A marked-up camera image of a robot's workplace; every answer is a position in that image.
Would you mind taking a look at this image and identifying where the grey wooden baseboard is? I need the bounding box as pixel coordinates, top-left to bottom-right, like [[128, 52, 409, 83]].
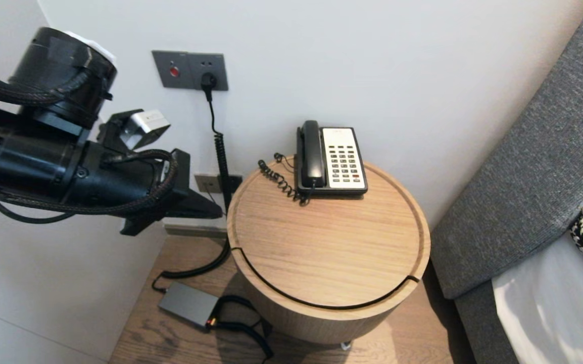
[[164, 224, 229, 239]]

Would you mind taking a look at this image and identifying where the grey power adapter box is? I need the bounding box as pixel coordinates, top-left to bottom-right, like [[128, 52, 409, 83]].
[[158, 282, 221, 329]]

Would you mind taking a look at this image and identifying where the black power plug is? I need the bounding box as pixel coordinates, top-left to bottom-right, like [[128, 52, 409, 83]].
[[201, 73, 218, 103]]

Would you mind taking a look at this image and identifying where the black telephone handset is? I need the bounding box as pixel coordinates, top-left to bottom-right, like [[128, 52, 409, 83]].
[[300, 120, 326, 189]]

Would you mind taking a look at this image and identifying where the round wooden nightstand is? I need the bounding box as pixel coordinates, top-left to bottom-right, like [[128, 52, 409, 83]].
[[227, 157, 431, 350]]

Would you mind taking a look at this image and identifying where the black and cream telephone base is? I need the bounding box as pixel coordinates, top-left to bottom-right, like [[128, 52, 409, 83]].
[[296, 126, 369, 197]]

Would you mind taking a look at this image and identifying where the grey upholstered bed base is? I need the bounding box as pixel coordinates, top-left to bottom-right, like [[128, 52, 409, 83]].
[[454, 281, 519, 364]]

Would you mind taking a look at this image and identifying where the grey upholstered headboard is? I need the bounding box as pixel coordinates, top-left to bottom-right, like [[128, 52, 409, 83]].
[[430, 0, 583, 301]]

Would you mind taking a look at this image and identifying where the white bed sheet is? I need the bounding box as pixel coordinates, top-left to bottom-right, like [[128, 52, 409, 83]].
[[491, 233, 583, 364]]

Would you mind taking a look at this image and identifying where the beige wall data socket plate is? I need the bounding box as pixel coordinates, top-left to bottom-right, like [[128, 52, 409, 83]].
[[194, 173, 244, 195]]

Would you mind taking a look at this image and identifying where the black coiled power cable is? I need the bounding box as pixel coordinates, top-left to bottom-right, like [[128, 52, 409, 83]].
[[152, 101, 232, 294]]

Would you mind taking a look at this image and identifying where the black coiled telephone cord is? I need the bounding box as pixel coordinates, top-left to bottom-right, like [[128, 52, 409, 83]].
[[258, 153, 312, 206]]

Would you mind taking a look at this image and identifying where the grey wall socket panel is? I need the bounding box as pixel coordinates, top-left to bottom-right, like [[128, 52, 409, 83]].
[[152, 50, 229, 92]]

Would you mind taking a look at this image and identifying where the black coiled adapter output cable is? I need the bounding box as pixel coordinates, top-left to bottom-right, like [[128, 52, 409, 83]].
[[211, 296, 274, 360]]

